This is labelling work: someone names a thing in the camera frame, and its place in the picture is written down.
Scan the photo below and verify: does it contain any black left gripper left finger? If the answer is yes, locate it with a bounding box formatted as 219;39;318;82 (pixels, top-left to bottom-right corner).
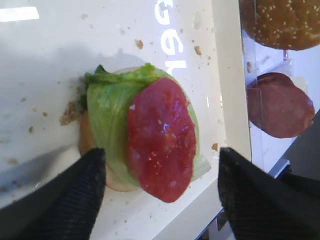
18;147;107;240

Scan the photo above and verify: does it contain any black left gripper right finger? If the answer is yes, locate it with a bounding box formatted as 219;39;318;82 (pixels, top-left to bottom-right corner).
217;147;320;240

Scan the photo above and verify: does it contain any tomato slice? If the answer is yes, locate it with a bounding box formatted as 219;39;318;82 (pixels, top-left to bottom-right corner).
128;77;197;203

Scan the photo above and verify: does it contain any front meat slice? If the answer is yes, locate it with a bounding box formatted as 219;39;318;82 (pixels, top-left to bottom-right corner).
247;79;315;139

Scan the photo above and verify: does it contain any meat slice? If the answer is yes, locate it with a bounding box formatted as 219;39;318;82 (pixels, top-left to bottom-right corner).
257;72;294;86
247;79;315;139

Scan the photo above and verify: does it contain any green lettuce leaf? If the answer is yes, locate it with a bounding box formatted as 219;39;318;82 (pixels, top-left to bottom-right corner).
80;63;211;192

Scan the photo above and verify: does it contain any rear meat slice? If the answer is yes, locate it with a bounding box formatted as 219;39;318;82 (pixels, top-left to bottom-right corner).
257;72;294;86

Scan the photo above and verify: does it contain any white cheese slice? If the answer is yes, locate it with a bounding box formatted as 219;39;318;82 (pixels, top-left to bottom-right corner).
290;76;308;94

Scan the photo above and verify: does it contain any bottom bun slice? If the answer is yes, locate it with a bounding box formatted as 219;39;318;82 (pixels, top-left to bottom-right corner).
78;65;141;193

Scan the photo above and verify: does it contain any metal baking tray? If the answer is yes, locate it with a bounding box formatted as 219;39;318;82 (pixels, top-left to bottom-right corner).
0;0;251;240

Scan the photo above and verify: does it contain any sesame top bun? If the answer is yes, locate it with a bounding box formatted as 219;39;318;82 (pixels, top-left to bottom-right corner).
239;0;320;51

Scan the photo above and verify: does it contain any right clear acrylic rail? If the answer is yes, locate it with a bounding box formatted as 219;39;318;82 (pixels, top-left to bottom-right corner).
243;42;295;176

